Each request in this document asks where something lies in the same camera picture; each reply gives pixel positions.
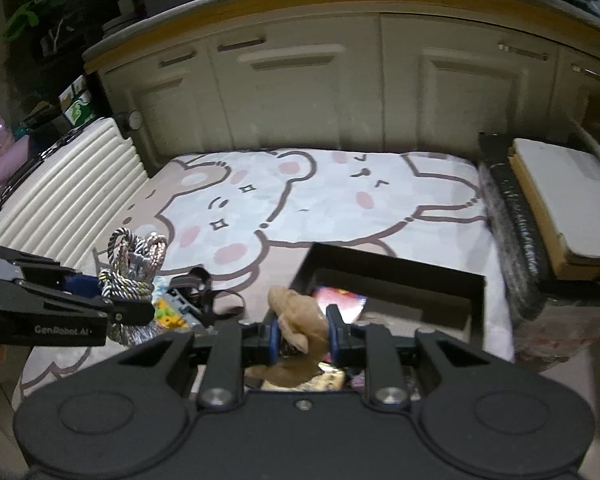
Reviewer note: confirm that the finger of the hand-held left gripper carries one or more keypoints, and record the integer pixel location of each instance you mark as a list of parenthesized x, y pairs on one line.
[(125, 312), (75, 282)]

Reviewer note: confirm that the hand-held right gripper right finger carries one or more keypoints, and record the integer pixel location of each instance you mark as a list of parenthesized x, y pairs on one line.
[(333, 332)]

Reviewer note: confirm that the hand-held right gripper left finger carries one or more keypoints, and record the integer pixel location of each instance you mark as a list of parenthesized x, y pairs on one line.
[(275, 342)]

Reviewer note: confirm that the tan plush toy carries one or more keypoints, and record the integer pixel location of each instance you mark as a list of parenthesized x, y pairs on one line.
[(300, 317)]

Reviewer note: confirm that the black cardboard box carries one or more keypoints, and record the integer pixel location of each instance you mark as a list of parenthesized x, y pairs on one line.
[(405, 280)]

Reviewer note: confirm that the red glossy packet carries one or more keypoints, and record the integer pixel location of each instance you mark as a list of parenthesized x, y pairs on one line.
[(340, 305)]

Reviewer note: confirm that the white ribbed suitcase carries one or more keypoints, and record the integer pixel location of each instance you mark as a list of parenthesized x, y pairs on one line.
[(65, 185)]

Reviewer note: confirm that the bear printed mat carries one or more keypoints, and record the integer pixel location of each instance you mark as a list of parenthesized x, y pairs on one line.
[(320, 195)]

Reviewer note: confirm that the pink bag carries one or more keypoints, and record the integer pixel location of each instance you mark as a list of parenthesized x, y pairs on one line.
[(0, 155)]

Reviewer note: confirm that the green white box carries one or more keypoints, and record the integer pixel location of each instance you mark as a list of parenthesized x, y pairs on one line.
[(77, 102)]

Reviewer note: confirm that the black wrapped bundle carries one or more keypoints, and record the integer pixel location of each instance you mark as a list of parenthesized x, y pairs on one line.
[(520, 260)]

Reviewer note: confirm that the cream cabinet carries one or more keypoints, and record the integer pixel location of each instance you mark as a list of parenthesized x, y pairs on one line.
[(305, 100)]

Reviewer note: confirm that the white foam board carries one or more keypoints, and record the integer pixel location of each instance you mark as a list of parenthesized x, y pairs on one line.
[(570, 195)]

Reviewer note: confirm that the white plastic panel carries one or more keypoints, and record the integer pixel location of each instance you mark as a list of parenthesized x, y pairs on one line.
[(597, 147)]

